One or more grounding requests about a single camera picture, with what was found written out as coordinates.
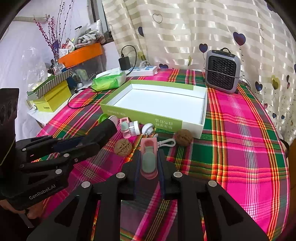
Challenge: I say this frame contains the green white cardboard box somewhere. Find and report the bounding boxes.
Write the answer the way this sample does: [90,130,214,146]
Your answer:
[100,80,207,139]

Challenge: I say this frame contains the grey mini desk fan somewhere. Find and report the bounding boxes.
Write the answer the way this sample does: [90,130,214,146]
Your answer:
[205,48,241,94]

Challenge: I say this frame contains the person left hand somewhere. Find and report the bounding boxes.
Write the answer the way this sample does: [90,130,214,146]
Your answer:
[0,200,44,219]

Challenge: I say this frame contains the striped gift box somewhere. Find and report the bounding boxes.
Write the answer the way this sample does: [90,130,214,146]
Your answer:
[27,69,73,100]

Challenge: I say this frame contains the green white spool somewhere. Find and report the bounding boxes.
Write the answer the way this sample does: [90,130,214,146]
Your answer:
[98,113,118,126]

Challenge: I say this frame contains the white usb cable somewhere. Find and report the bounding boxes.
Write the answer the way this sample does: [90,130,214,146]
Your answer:
[153,133,177,148]

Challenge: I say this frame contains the black power adapter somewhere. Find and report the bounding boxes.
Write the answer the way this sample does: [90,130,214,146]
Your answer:
[118,56,131,71]

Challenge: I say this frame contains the black cable on table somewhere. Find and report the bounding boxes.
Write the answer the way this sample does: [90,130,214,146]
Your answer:
[67,85,100,110]

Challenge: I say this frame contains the small pink clip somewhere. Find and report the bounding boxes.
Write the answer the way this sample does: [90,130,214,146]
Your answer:
[119,118,131,138]

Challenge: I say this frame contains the orange lid storage bin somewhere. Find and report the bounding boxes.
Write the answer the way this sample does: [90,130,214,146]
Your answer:
[58,43,104,81]

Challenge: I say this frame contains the large pink clip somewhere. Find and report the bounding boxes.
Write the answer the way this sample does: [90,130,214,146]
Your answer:
[140,138,158,180]

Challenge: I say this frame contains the heart patterned curtain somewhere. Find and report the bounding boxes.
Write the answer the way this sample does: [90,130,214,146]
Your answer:
[102,0,295,143]

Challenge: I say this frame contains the brown walnut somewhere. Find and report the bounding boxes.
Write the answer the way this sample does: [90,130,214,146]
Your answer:
[174,129,194,147]
[113,138,132,157]

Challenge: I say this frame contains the yellow cardboard box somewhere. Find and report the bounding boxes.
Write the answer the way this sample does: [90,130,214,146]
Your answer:
[30,80,71,113]

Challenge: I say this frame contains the white power strip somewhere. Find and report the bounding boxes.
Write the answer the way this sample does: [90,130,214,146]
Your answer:
[125,66,158,77]

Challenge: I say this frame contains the green tissue pack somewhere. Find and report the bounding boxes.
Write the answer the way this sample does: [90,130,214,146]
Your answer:
[91,67,126,91]

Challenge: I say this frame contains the white work gloves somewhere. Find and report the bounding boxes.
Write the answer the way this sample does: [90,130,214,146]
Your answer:
[74,30,106,48]

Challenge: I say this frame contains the black handheld device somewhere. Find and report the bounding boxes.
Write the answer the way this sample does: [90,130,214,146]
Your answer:
[77,118,117,149]

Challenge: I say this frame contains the purple flower branches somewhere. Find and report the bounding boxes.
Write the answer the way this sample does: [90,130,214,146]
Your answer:
[33,0,74,57]

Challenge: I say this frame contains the white round knob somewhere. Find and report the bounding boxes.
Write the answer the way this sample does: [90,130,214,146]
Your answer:
[142,123,154,136]

